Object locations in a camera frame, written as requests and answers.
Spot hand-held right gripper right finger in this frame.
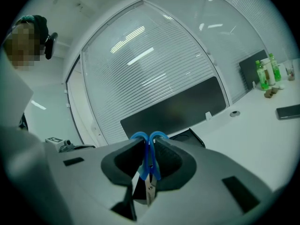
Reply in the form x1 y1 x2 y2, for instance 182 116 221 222
137 136 274 225

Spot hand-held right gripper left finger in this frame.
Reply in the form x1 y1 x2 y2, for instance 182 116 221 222
58 137 146 221

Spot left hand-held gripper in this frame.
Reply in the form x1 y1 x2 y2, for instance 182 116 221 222
45 136 97 153

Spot black box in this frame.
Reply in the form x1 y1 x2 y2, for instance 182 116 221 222
132 128 207 206

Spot blue-handled scissors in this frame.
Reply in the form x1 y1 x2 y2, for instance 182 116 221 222
130 131 170 207

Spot person's black printed shirt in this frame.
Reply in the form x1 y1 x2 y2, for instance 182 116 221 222
18 112 29 131

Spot long black desk divider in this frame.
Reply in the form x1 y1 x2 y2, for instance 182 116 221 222
120 76 227 141

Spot black smartphone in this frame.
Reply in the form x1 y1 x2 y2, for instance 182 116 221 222
276 104 300 121

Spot small brown object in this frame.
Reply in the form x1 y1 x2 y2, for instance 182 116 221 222
264 86 279 99

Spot person's head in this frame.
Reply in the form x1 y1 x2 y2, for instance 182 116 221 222
1 15 49 70

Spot clear glass cup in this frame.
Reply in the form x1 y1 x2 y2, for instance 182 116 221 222
284 59 297 82

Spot black head camera mount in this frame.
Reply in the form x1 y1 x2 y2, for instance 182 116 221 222
44 32 59 60

